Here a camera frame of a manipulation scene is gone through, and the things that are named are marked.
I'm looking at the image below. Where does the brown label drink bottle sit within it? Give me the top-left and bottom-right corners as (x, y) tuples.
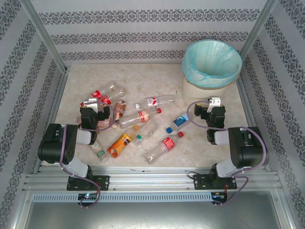
(112, 99), (127, 130)

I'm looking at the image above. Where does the blue label water bottle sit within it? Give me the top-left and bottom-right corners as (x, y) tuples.
(166, 112), (191, 134)

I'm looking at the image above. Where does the green label clear bottle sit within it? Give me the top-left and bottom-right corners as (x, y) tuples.
(91, 140), (110, 163)

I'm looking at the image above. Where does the clear cola bottle red cap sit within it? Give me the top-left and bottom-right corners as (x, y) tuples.
(119, 108), (163, 129)
(144, 131), (184, 165)
(80, 82), (126, 107)

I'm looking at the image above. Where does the orange juice bottle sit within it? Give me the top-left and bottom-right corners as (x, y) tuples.
(107, 125), (140, 159)

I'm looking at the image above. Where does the clear bottle white cap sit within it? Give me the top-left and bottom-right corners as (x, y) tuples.
(135, 94), (176, 111)

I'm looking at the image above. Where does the clear bottle green-white cap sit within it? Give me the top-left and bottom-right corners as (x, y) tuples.
(132, 120), (160, 146)

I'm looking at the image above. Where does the light blue bin liner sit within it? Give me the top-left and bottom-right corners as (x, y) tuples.
(182, 39), (243, 89)

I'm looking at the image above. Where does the small controller board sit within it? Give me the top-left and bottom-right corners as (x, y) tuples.
(211, 191), (228, 200)
(78, 192), (99, 201)

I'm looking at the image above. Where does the grey metal sheet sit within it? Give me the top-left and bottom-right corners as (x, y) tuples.
(14, 200), (296, 229)

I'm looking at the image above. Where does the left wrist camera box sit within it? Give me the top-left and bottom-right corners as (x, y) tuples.
(82, 97), (99, 112)

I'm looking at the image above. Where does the aluminium side rail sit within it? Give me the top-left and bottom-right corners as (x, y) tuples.
(238, 77), (270, 172)
(32, 66), (71, 175)

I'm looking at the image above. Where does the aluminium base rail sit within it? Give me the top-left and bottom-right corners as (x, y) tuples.
(22, 166), (283, 193)

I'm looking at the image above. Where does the aluminium frame post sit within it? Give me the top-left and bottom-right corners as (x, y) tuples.
(20, 0), (70, 73)
(239, 0), (279, 59)

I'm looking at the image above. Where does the slotted grey cable duct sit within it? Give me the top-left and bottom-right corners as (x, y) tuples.
(32, 192), (213, 203)

